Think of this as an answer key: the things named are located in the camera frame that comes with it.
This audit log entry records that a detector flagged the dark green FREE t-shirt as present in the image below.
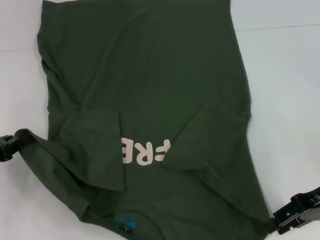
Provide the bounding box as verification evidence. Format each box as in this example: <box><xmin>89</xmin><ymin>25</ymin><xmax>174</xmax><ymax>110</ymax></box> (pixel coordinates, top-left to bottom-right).
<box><xmin>13</xmin><ymin>0</ymin><xmax>276</xmax><ymax>240</ymax></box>

